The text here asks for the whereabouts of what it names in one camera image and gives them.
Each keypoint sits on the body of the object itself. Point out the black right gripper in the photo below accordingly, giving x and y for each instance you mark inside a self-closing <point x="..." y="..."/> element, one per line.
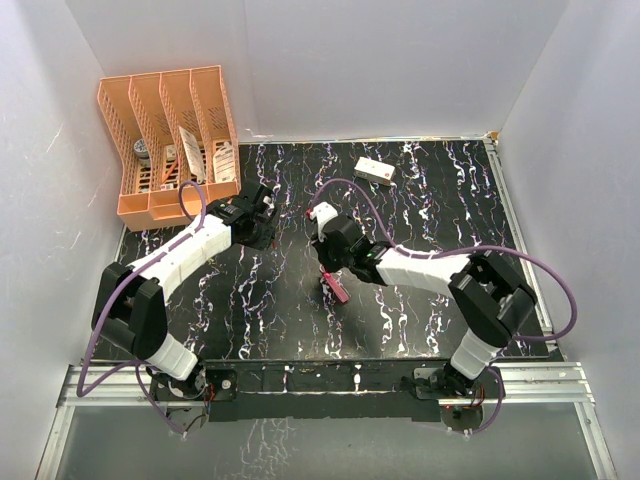
<point x="321" y="248"/>

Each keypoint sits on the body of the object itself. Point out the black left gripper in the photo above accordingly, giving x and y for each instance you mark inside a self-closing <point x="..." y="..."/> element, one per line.
<point x="266" y="236"/>

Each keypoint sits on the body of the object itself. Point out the pink strap keychain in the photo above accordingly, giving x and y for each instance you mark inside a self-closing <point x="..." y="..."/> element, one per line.
<point x="336" y="288"/>

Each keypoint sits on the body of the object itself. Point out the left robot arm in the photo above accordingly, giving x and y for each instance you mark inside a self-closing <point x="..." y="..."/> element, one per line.
<point x="130" y="308"/>

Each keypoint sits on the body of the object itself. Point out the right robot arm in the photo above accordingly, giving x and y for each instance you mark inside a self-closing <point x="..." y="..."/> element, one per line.
<point x="493" y="298"/>

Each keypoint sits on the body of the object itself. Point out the white pouch in organizer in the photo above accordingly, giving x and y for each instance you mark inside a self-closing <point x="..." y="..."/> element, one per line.
<point x="224" y="163"/>

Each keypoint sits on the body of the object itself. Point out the white cardboard box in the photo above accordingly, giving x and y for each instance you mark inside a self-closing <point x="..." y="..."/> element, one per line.
<point x="374" y="171"/>

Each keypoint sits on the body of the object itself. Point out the white packet in organizer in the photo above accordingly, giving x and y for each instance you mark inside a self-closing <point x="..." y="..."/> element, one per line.
<point x="193" y="155"/>

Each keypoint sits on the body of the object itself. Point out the orange plastic file organizer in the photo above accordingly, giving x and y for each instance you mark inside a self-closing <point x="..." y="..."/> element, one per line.
<point x="153" y="106"/>

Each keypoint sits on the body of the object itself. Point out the round tin in organizer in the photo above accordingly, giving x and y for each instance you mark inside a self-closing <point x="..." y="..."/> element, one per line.
<point x="140" y="150"/>

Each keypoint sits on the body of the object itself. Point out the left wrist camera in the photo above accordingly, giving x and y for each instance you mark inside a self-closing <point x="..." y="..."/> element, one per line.
<point x="266" y="203"/>

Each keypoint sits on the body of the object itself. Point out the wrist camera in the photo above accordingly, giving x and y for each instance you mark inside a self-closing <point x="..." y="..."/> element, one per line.
<point x="266" y="203"/>
<point x="320" y="215"/>

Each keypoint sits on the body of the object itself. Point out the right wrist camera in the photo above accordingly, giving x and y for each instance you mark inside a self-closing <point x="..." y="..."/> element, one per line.
<point x="320" y="215"/>

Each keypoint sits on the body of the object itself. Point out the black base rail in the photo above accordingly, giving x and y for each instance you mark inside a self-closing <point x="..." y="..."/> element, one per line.
<point x="418" y="389"/>

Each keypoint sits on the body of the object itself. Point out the aluminium frame rail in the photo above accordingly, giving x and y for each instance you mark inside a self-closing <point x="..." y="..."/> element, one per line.
<point x="545" y="427"/>

